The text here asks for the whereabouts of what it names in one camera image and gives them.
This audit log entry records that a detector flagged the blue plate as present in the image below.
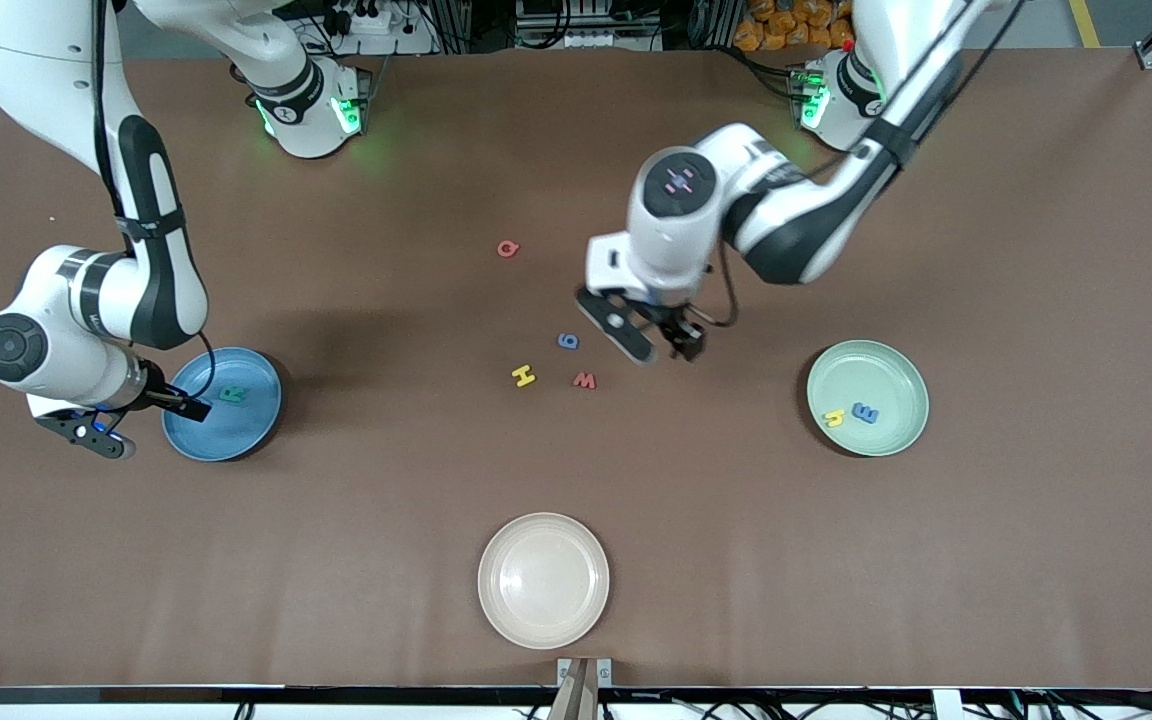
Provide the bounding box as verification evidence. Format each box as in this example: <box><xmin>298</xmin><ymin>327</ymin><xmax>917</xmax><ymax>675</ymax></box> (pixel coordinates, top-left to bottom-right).
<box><xmin>161</xmin><ymin>346</ymin><xmax>284</xmax><ymax>463</ymax></box>

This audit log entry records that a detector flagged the green plate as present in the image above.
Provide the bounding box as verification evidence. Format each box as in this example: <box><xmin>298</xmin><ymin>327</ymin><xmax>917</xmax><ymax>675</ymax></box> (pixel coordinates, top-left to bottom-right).
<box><xmin>805</xmin><ymin>339</ymin><xmax>931</xmax><ymax>458</ymax></box>

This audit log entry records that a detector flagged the beige plate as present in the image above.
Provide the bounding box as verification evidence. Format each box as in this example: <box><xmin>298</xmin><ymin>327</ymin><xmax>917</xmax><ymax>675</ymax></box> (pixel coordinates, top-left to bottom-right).
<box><xmin>477</xmin><ymin>512</ymin><xmax>611</xmax><ymax>651</ymax></box>

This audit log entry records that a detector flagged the brown table cover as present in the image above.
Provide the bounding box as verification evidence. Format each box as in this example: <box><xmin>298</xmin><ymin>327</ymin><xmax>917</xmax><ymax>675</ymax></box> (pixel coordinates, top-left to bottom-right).
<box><xmin>0</xmin><ymin>45</ymin><xmax>1152</xmax><ymax>691</ymax></box>

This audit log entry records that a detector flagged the background equipment box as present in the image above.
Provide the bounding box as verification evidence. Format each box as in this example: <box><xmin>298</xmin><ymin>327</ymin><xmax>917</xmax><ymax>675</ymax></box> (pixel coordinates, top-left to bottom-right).
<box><xmin>514</xmin><ymin>0</ymin><xmax>662</xmax><ymax>51</ymax></box>

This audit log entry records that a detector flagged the orange objects pile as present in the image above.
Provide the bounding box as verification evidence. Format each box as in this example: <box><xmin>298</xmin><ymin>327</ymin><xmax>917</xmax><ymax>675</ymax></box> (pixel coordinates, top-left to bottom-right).
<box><xmin>733</xmin><ymin>0</ymin><xmax>857</xmax><ymax>53</ymax></box>

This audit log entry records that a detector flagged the white power strip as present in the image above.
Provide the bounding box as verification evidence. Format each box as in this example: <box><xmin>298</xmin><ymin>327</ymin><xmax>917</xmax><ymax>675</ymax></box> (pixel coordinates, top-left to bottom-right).
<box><xmin>321</xmin><ymin>0</ymin><xmax>437</xmax><ymax>56</ymax></box>

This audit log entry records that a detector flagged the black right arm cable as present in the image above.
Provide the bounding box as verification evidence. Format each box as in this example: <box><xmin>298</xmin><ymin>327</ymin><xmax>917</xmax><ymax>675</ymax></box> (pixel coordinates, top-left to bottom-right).
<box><xmin>86</xmin><ymin>0</ymin><xmax>219</xmax><ymax>409</ymax></box>

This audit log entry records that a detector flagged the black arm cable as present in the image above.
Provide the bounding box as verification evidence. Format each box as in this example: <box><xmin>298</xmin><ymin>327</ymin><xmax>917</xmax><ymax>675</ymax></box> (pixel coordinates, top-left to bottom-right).
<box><xmin>86</xmin><ymin>0</ymin><xmax>219</xmax><ymax>409</ymax></box>
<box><xmin>701</xmin><ymin>0</ymin><xmax>1027</xmax><ymax>331</ymax></box>

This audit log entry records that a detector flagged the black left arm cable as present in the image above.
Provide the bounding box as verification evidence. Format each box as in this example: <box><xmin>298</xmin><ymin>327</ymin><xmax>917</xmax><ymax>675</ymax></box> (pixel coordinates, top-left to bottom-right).
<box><xmin>701</xmin><ymin>0</ymin><xmax>1027</xmax><ymax>331</ymax></box>

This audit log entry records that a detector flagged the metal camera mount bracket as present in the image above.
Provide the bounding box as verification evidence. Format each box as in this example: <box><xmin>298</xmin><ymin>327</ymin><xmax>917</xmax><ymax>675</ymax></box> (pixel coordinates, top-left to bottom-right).
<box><xmin>556</xmin><ymin>656</ymin><xmax>615</xmax><ymax>720</ymax></box>

